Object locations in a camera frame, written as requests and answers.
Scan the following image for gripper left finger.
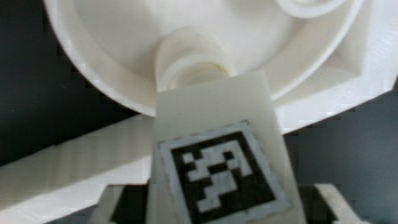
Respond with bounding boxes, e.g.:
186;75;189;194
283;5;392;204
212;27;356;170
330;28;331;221
88;184;148;224

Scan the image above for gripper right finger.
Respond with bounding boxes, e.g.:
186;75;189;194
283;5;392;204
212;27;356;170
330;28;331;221
299;183;372;224

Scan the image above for white stool leg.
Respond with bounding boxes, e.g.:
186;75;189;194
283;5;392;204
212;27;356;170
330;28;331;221
146;73;306;224

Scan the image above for white round stool seat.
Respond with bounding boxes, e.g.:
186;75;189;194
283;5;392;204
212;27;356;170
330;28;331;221
42;0;367;118

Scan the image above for white U-shaped frame fence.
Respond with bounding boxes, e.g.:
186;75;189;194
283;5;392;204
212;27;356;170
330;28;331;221
0;19;398;224

